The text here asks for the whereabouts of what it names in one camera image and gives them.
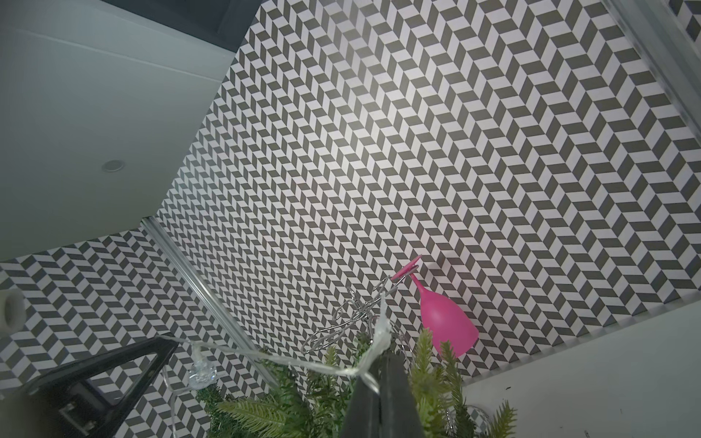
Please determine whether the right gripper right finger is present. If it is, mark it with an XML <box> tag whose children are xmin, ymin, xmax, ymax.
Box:
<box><xmin>340</xmin><ymin>352</ymin><xmax>425</xmax><ymax>438</ymax></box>

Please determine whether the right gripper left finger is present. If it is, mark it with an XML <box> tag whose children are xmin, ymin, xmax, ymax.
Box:
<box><xmin>1</xmin><ymin>336</ymin><xmax>179</xmax><ymax>437</ymax></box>

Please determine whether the clear bulb string light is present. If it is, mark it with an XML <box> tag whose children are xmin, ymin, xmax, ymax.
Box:
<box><xmin>161</xmin><ymin>314</ymin><xmax>395</xmax><ymax>438</ymax></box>

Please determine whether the light green christmas tree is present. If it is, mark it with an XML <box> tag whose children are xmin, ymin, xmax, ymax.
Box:
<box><xmin>196</xmin><ymin>330</ymin><xmax>517</xmax><ymax>437</ymax></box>

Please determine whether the pink plastic wine glass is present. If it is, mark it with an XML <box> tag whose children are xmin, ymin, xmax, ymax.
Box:
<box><xmin>390</xmin><ymin>256</ymin><xmax>479</xmax><ymax>359</ymax></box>

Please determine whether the chrome wire glass rack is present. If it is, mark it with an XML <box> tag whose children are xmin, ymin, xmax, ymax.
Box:
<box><xmin>303</xmin><ymin>268</ymin><xmax>415</xmax><ymax>353</ymax></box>

